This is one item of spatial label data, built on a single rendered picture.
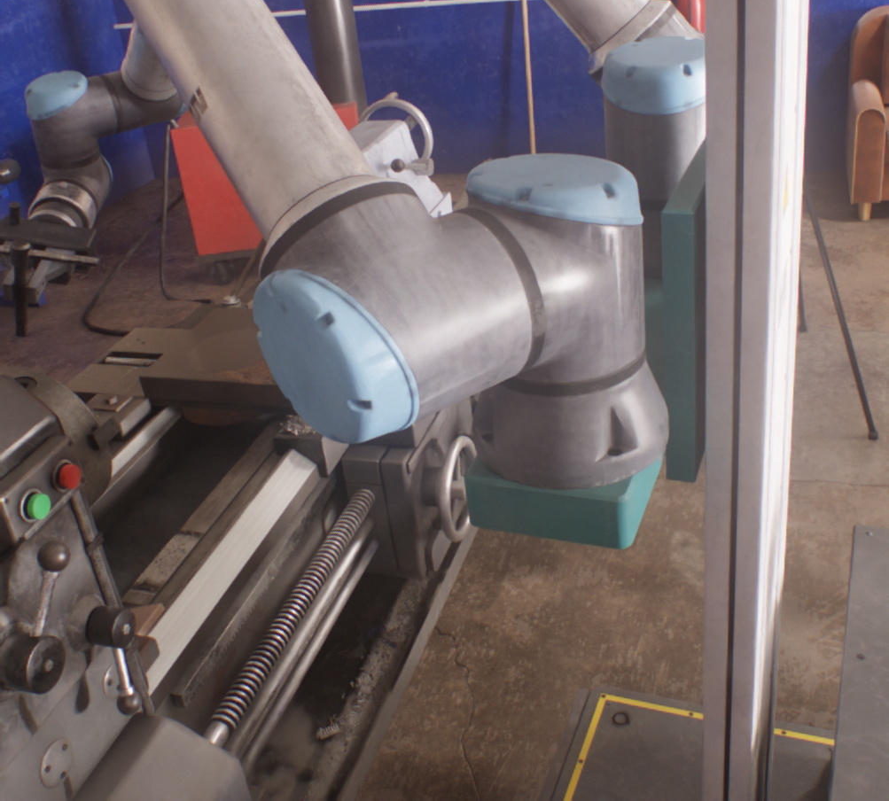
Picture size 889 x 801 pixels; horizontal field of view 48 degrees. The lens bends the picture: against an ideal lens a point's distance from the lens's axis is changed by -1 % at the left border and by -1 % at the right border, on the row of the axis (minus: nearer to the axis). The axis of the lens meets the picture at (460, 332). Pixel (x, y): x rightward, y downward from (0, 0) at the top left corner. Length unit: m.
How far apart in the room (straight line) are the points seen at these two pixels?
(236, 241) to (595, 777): 3.52
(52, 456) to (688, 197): 0.73
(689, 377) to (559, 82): 4.89
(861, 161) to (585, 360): 4.18
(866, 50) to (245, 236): 3.15
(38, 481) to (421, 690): 1.55
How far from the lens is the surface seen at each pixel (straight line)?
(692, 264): 0.96
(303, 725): 1.99
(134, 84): 1.59
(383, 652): 2.07
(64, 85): 1.60
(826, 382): 3.71
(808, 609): 2.75
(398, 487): 1.91
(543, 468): 0.91
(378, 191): 0.80
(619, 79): 1.28
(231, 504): 1.81
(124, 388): 2.20
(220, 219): 4.90
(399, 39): 6.05
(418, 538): 1.98
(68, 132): 1.60
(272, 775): 1.93
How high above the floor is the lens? 1.82
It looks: 26 degrees down
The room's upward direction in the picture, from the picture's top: 7 degrees counter-clockwise
